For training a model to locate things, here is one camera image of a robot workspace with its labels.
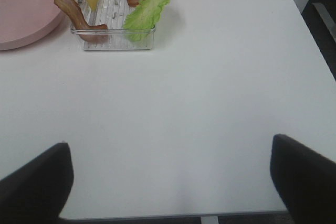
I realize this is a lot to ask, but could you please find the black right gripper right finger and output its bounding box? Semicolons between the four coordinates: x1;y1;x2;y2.
270;134;335;223

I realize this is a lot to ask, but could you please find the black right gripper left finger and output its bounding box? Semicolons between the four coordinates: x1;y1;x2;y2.
1;143;74;223

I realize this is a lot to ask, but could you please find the green lettuce leaf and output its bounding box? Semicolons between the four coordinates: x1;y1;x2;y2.
123;0;170;30

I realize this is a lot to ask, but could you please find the pink round plate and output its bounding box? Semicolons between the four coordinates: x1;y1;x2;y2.
1;0;64;51

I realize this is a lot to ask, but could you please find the clear right plastic tray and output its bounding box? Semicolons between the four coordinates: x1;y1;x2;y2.
70;0;155;51

